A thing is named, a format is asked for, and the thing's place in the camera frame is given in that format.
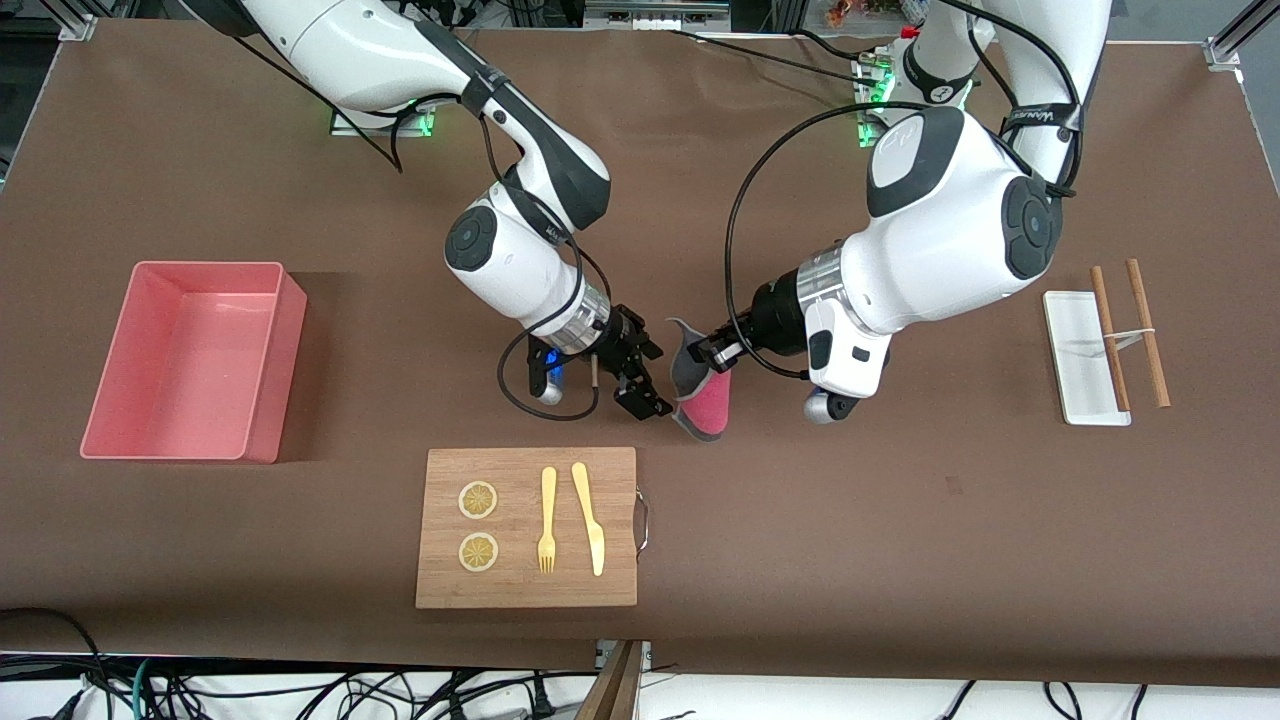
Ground white rectangular tray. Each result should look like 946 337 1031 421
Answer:
1042 290 1133 428

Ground yellow plastic knife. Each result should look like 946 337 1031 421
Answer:
571 461 606 578

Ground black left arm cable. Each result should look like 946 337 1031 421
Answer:
724 100 933 382

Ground pink plastic bin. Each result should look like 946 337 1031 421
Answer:
79 261 309 465

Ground red cloth with gray back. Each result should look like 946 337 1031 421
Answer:
666 317 734 443

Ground black looped floor cable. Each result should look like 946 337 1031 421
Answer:
0 606 107 701

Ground tangled black floor cables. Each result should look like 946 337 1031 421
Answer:
150 664 561 720

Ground wooden cutting board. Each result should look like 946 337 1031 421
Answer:
415 446 639 610

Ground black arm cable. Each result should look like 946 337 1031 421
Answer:
724 100 933 382
496 330 602 422

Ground wooden beam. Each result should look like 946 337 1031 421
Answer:
574 640 643 720

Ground yellow plastic fork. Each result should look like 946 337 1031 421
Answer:
537 466 558 575

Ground brown wooden stick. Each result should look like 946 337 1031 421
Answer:
1090 266 1132 413
1126 259 1172 409

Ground long black table cable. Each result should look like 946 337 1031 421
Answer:
665 27 887 93

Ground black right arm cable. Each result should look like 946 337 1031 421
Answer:
496 330 602 422

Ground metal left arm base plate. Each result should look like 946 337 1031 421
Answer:
857 52 906 152

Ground brown table cover sheet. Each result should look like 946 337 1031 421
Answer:
0 18 1280 691

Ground aluminium frame rail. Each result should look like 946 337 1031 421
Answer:
584 0 733 32

